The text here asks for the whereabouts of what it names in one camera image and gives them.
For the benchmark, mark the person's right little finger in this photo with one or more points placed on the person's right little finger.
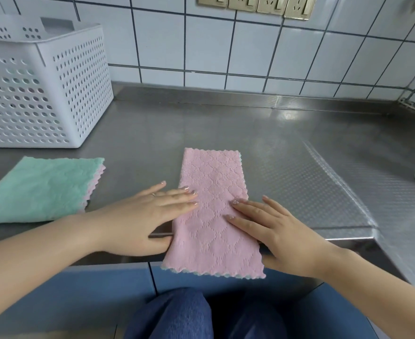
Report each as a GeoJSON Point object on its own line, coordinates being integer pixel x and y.
{"type": "Point", "coordinates": [274, 204]}

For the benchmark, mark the person's left little finger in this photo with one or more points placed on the person's left little finger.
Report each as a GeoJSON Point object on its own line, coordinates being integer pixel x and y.
{"type": "Point", "coordinates": [153, 188]}

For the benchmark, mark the person's blue trousers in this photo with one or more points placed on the person's blue trousers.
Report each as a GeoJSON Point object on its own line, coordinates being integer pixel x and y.
{"type": "Point", "coordinates": [172, 315]}

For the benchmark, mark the person's left forearm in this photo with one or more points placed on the person's left forearm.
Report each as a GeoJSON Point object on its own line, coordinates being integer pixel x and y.
{"type": "Point", "coordinates": [41, 257]}

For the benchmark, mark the person's right middle finger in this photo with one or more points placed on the person's right middle finger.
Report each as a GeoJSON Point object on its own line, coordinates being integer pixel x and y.
{"type": "Point", "coordinates": [251, 213]}

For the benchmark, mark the person's left middle finger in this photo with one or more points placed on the person's left middle finger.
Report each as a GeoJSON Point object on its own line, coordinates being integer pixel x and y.
{"type": "Point", "coordinates": [179, 199]}

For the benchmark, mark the pink microfibre cloth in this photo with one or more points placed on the pink microfibre cloth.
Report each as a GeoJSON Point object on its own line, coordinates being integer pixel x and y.
{"type": "Point", "coordinates": [211, 180]}

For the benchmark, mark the person's left thumb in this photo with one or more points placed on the person's left thumb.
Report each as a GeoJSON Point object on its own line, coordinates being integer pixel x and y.
{"type": "Point", "coordinates": [159, 245]}

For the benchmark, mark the person's left hand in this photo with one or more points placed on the person's left hand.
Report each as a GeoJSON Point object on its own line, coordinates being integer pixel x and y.
{"type": "Point", "coordinates": [129, 222]}

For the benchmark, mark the green microfibre cloth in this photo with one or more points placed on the green microfibre cloth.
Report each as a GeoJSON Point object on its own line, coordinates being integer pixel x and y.
{"type": "Point", "coordinates": [41, 188]}

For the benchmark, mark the white perforated plastic basket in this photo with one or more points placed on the white perforated plastic basket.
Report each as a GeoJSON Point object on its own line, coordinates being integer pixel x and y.
{"type": "Point", "coordinates": [45, 91]}

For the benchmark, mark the person's right thumb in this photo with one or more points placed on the person's right thumb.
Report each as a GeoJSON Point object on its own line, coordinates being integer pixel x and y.
{"type": "Point", "coordinates": [269, 259]}

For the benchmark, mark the person's right forearm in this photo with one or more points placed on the person's right forearm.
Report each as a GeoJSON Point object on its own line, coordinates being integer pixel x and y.
{"type": "Point", "coordinates": [377, 293]}

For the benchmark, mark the person's right hand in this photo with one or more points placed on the person's right hand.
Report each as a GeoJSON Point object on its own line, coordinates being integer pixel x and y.
{"type": "Point", "coordinates": [292, 243]}

